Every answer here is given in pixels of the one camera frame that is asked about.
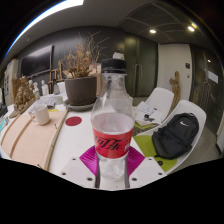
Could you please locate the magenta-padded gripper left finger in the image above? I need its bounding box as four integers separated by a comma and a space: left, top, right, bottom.
59, 145, 100, 190

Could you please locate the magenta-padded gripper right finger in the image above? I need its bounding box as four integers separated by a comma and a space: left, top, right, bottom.
125, 146, 168, 190

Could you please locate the clear red-labelled drink bottle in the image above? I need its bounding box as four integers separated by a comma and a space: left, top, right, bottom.
90, 58, 136, 191

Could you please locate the green seat cushion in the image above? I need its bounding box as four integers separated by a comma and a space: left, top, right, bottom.
133, 134, 178, 173

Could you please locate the flat round red coaster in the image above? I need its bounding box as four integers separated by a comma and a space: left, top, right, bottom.
64, 115, 83, 127

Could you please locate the black backpack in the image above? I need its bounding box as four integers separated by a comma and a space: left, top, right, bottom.
151, 112, 200, 160

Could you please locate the stack of papers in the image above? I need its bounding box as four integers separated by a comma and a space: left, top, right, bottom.
134, 100, 163, 128

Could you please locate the tan canvas mat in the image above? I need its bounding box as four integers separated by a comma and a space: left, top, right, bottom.
0, 109, 69, 171

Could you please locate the white mug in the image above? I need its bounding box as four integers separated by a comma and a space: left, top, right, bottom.
29, 104, 51, 126

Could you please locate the white plastic chair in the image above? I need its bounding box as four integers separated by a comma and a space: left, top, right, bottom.
134, 87, 175, 129
133, 99, 208, 174

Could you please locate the small white ribbed cup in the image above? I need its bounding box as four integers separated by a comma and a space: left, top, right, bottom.
54, 94, 64, 105

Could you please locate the dried plant in grey pot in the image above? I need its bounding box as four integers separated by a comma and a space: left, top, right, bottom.
59, 31, 111, 107

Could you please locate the grey glass bottle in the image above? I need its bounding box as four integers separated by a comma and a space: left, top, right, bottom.
52, 79, 61, 95

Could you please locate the wooden figure sculpture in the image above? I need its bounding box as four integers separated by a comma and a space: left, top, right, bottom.
168, 70, 182, 108

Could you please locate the white plaster statue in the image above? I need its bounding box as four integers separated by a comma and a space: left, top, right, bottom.
40, 79, 50, 97
32, 81, 41, 100

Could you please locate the wooden easel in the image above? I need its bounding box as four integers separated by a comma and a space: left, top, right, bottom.
48, 68, 63, 83

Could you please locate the white draped statue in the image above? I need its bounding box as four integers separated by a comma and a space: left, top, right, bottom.
112, 49, 126, 61

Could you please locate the white cabinet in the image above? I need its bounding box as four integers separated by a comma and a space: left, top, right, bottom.
3, 59, 20, 98

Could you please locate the black wall screen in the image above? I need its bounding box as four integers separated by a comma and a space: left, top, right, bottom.
19, 44, 54, 78

